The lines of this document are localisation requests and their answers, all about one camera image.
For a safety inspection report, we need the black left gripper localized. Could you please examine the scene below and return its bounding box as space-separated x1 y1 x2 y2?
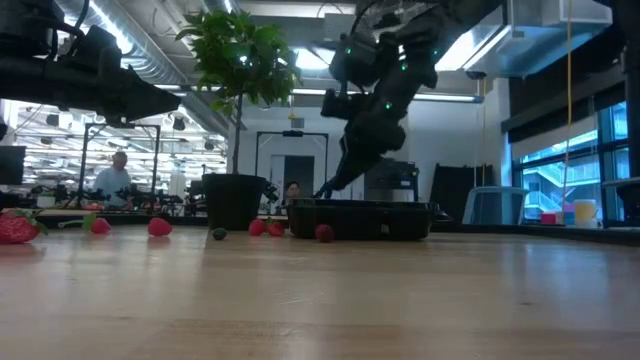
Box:
49 55 182 124

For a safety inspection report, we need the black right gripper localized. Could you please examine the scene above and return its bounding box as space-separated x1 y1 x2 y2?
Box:
314 92 408 200

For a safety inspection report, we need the black plastic tupperware container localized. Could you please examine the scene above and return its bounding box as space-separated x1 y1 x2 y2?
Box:
288 198 434 241

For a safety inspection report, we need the red strawberry with leaf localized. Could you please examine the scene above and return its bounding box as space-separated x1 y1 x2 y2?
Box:
81 213 112 236

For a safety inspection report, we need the large red strawberry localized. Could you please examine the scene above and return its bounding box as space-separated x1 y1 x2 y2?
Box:
0 208 48 246

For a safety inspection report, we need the green leafy indoor tree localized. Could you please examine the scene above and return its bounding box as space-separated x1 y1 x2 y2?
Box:
175 9 304 176

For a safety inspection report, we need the black panel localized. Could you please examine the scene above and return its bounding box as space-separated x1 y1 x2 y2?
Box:
429 163 495 224

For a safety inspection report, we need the long tube ceiling light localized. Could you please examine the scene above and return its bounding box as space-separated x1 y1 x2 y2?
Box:
291 88 485 104

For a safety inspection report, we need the black plant pot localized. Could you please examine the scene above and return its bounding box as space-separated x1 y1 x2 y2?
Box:
201 172 269 232

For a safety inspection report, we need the grey bin with white rim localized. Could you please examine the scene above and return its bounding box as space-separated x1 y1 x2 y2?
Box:
462 186 530 226

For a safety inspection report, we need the black monitor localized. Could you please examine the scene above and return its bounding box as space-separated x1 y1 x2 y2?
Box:
0 145 27 186

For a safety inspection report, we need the yellow cup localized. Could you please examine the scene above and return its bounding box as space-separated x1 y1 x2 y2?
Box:
573 199 599 229

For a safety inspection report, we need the black metal frame rig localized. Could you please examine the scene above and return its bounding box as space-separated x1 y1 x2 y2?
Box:
255 130 330 201
79 122 162 209

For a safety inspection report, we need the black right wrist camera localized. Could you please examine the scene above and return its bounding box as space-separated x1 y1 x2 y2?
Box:
320 88 372 122

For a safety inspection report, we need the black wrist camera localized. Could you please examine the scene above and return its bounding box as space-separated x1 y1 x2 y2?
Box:
74 24 123 69
320 88 372 122

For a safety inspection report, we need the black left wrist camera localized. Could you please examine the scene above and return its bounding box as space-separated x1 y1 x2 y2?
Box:
74 24 123 69

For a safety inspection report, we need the black vertical post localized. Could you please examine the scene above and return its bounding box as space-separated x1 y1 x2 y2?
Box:
619 42 640 226

